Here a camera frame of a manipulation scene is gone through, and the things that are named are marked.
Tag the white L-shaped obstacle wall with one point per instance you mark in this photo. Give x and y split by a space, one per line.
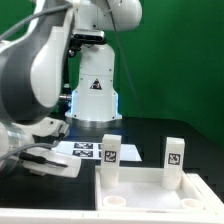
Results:
110 216

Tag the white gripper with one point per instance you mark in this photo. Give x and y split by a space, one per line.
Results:
50 162

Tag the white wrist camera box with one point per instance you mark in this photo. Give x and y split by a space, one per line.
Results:
51 127

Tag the white sheet with tags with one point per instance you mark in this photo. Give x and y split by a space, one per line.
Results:
92 151

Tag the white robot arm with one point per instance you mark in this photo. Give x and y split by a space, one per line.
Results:
31 69

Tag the white square table top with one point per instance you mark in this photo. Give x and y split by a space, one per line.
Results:
140 190

